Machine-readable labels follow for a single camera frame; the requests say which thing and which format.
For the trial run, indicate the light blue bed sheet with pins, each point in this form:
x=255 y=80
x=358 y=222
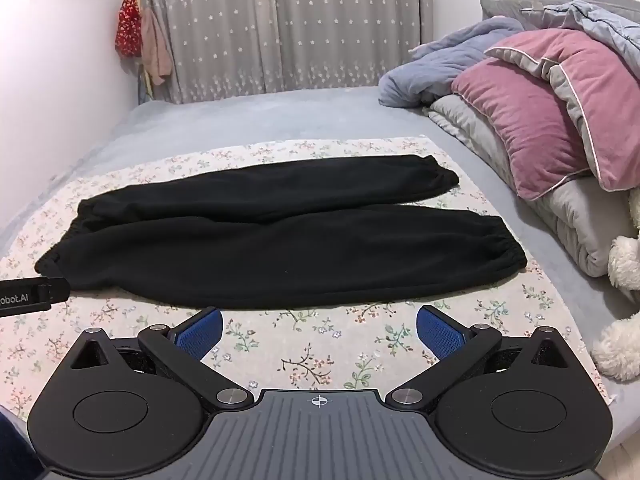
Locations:
x=159 y=130

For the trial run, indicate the floral white cloth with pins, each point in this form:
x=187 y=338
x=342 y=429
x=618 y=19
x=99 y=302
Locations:
x=353 y=347

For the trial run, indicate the grey headboard cushion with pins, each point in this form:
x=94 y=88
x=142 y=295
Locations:
x=508 y=7

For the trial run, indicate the pink hanging garment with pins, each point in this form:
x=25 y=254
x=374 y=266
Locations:
x=155 y=55

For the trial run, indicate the black pants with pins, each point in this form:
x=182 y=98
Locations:
x=312 y=233

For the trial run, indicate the white plush toy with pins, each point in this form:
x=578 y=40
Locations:
x=616 y=351

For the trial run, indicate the grey patterned curtain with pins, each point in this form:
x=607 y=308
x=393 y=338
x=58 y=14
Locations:
x=225 y=48

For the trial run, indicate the yellow stick by wall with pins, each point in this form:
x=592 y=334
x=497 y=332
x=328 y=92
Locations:
x=146 y=76

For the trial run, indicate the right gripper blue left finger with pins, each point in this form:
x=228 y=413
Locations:
x=198 y=334

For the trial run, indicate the blue grey blanket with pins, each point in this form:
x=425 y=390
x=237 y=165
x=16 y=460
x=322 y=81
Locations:
x=433 y=67

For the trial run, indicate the red hanging bag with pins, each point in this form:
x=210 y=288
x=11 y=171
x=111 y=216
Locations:
x=128 y=41

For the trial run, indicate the light blue duvet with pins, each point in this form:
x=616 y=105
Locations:
x=604 y=42

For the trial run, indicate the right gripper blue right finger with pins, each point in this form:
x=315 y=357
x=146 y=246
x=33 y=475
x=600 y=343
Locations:
x=439 y=333

